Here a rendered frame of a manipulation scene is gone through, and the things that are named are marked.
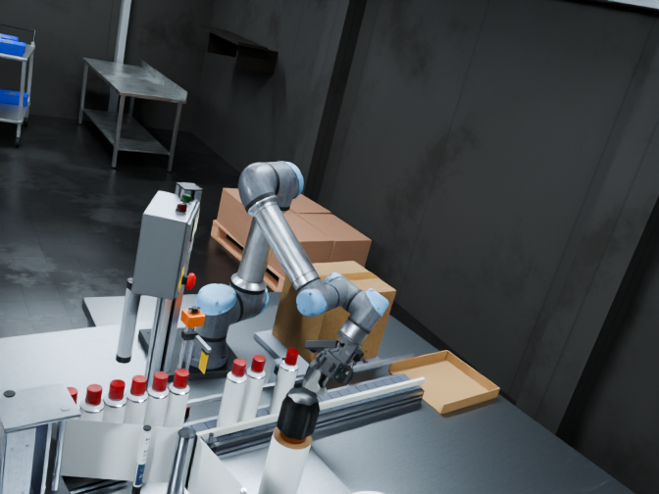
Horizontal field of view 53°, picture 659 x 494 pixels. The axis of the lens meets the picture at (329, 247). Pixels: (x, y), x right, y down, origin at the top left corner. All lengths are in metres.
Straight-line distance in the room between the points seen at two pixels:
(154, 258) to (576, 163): 2.94
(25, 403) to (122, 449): 0.25
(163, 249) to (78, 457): 0.47
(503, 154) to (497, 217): 0.39
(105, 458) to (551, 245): 3.05
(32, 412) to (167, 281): 0.37
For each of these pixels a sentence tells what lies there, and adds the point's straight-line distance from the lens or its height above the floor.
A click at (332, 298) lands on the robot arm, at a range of 1.83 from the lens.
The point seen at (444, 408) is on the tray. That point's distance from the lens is 2.25.
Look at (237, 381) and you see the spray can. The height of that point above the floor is 1.04.
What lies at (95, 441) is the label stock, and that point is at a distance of 1.53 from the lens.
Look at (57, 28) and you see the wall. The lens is 8.20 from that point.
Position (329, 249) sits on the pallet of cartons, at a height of 0.35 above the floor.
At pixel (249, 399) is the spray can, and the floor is 0.97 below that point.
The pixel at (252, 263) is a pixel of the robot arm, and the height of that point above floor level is 1.17.
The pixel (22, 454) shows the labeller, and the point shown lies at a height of 1.08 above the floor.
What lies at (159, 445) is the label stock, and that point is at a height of 1.02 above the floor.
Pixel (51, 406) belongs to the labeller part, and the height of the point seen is 1.14.
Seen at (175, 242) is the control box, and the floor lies 1.42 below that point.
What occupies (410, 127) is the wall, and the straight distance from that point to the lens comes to 5.04.
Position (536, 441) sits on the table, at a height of 0.83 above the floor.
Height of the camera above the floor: 1.97
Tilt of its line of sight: 20 degrees down
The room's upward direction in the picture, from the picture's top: 15 degrees clockwise
